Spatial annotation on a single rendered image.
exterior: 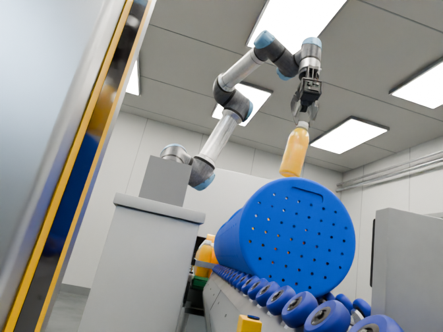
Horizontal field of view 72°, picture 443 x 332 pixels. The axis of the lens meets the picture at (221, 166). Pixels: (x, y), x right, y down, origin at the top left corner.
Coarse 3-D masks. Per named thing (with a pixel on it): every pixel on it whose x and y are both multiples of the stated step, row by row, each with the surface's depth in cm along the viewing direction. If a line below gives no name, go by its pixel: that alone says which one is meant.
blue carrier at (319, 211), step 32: (256, 192) 74; (288, 192) 74; (320, 192) 75; (224, 224) 151; (256, 224) 72; (288, 224) 72; (320, 224) 73; (352, 224) 74; (224, 256) 110; (256, 256) 69; (288, 256) 70; (320, 256) 71; (352, 256) 72; (320, 288) 69
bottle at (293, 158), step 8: (296, 128) 103; (304, 128) 103; (296, 136) 100; (304, 136) 100; (288, 144) 101; (296, 144) 99; (304, 144) 100; (288, 152) 99; (296, 152) 98; (304, 152) 100; (288, 160) 98; (296, 160) 98; (280, 168) 99; (288, 168) 97; (296, 168) 97; (288, 176) 101; (296, 176) 98
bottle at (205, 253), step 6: (204, 246) 168; (210, 246) 170; (204, 252) 166; (210, 252) 168; (198, 258) 167; (204, 258) 166; (210, 258) 168; (198, 270) 164; (204, 270) 164; (204, 276) 164
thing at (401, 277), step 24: (384, 216) 31; (408, 216) 31; (384, 240) 31; (408, 240) 30; (432, 240) 31; (384, 264) 30; (408, 264) 30; (432, 264) 30; (384, 288) 29; (408, 288) 29; (432, 288) 29; (384, 312) 28; (408, 312) 28; (432, 312) 29
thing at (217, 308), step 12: (204, 288) 156; (216, 288) 114; (204, 300) 138; (216, 300) 97; (228, 300) 79; (252, 300) 69; (204, 312) 152; (216, 312) 86; (228, 312) 71; (216, 324) 76; (228, 324) 65
